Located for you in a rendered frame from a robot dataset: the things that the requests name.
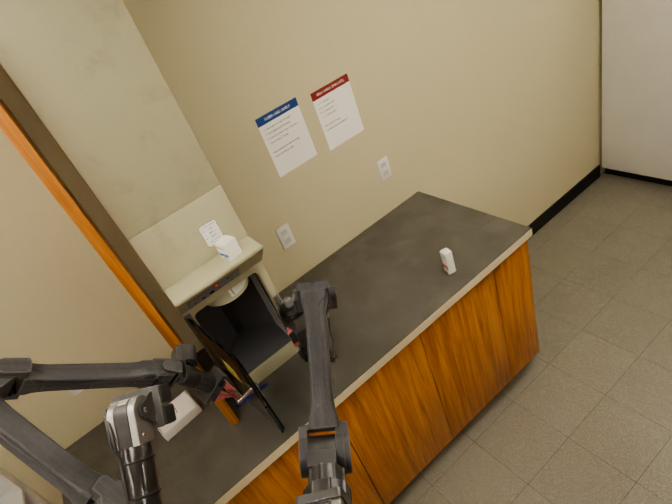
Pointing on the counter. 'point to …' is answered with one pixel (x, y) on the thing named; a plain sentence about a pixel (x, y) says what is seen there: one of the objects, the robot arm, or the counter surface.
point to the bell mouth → (231, 294)
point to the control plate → (213, 289)
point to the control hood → (197, 281)
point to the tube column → (105, 106)
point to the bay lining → (240, 313)
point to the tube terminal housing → (176, 227)
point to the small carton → (228, 247)
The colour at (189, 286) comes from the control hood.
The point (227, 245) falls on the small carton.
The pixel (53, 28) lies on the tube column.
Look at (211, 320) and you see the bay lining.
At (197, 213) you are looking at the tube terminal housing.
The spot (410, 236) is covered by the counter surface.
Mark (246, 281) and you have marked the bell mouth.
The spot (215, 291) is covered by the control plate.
